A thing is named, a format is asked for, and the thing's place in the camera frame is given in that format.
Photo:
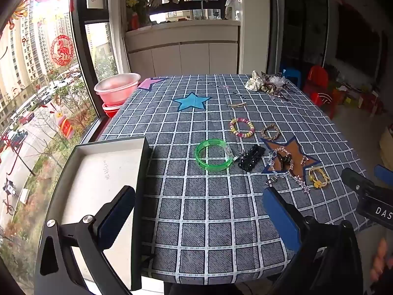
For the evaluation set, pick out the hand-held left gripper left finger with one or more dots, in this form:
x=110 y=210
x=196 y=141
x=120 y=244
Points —
x=118 y=218

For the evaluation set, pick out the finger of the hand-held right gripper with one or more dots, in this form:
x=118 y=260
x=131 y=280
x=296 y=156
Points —
x=385 y=175
x=356 y=179

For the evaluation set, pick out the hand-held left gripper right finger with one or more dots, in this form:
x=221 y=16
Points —
x=281 y=218

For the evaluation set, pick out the white tray with black rim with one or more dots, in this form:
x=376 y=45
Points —
x=92 y=184

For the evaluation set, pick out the green plastic bangle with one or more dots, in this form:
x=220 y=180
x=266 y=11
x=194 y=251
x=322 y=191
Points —
x=202 y=163

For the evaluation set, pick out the person's right hand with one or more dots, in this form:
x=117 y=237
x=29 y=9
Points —
x=382 y=258

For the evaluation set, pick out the brown claw hair clip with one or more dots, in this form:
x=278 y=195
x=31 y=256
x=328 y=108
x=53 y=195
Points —
x=284 y=161

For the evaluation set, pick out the black beaded hair clip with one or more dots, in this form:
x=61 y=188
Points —
x=251 y=159

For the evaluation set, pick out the checked blue tablecloth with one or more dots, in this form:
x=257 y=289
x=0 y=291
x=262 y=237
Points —
x=208 y=215

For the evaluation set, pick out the pile of colourful toys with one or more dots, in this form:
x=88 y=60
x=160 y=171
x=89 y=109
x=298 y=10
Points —
x=356 y=98

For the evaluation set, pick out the red lantern decoration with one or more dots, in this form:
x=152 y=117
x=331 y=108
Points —
x=66 y=127

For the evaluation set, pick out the red plastic chair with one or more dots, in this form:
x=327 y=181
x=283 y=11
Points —
x=316 y=81

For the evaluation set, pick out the red plastic basin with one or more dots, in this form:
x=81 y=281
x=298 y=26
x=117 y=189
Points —
x=110 y=110

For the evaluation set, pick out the dark slim hair clip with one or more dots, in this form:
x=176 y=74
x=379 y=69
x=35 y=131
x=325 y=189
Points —
x=281 y=94

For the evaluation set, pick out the gold hair pin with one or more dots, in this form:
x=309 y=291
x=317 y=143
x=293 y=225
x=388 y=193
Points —
x=238 y=104

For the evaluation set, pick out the blue plastic stool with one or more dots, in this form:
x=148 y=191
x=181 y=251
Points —
x=290 y=76

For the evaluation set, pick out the white lace scrunchie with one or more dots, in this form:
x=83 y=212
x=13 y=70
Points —
x=278 y=80

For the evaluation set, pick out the leopard print scrunchie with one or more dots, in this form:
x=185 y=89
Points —
x=268 y=88

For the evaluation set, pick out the pink plastic basin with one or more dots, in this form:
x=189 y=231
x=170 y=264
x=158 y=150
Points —
x=118 y=90

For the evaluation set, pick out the white satin scrunchie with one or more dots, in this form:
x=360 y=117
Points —
x=253 y=81

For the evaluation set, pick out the white cabinet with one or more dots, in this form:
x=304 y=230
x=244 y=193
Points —
x=184 y=55

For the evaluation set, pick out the red horse window decal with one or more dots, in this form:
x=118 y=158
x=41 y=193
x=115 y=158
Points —
x=62 y=50

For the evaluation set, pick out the yellow flower bouquet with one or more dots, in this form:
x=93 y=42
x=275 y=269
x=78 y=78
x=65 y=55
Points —
x=135 y=6

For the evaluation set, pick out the metal faucet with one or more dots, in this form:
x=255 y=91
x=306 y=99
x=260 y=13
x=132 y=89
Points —
x=203 y=6

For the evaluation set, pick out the dark wall television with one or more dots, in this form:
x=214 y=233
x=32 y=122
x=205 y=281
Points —
x=356 y=40

